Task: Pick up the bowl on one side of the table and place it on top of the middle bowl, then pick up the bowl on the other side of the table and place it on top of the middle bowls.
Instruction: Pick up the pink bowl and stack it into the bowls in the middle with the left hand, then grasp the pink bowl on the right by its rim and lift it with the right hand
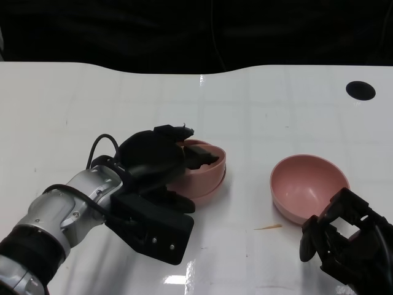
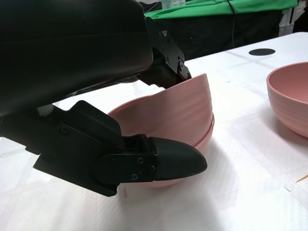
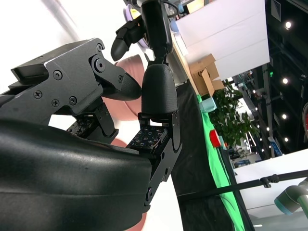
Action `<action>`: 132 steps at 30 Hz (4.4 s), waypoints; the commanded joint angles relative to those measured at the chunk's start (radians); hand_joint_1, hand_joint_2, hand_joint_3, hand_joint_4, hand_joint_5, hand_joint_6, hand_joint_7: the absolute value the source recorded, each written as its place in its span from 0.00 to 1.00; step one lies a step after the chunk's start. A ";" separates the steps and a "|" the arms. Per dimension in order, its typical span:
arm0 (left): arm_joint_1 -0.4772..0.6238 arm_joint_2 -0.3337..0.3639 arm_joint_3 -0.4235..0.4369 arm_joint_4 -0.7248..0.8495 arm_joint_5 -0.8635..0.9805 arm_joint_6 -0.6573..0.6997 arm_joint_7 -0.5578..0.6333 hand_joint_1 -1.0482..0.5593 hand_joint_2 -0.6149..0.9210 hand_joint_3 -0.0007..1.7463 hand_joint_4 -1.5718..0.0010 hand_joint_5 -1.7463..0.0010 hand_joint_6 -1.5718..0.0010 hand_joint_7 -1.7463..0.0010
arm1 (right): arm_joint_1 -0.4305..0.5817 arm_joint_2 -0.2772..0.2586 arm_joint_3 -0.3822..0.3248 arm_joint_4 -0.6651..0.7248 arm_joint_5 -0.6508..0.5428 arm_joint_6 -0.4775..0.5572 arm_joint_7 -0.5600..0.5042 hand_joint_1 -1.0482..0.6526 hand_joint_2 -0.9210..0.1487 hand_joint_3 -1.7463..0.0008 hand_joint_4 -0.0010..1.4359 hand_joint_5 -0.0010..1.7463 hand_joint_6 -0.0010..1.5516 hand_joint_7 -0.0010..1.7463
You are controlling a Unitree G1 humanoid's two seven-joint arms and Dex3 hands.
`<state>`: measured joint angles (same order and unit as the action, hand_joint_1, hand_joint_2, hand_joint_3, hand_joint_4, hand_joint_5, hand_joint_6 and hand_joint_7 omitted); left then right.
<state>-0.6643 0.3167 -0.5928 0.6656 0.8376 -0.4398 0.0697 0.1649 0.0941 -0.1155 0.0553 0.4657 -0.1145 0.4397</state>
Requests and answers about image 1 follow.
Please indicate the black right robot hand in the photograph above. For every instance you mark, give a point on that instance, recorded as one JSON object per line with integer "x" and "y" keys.
{"x": 362, "y": 255}

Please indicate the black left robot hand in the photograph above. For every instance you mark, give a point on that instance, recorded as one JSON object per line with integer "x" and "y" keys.
{"x": 150, "y": 156}

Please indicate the pink plastic bowl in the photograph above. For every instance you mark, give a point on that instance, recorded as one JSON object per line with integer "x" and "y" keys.
{"x": 307, "y": 184}
{"x": 205, "y": 178}
{"x": 208, "y": 196}

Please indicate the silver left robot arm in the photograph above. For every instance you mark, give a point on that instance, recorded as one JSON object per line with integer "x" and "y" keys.
{"x": 52, "y": 221}

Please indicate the thin orange wood sliver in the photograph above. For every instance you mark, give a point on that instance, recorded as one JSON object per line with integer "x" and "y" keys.
{"x": 271, "y": 226}

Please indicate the black backdrop cloth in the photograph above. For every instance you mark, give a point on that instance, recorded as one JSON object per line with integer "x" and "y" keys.
{"x": 122, "y": 30}

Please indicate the black round table grommet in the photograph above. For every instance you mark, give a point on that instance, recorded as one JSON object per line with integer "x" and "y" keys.
{"x": 360, "y": 90}

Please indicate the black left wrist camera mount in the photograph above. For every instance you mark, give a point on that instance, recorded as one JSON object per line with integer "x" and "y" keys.
{"x": 159, "y": 230}

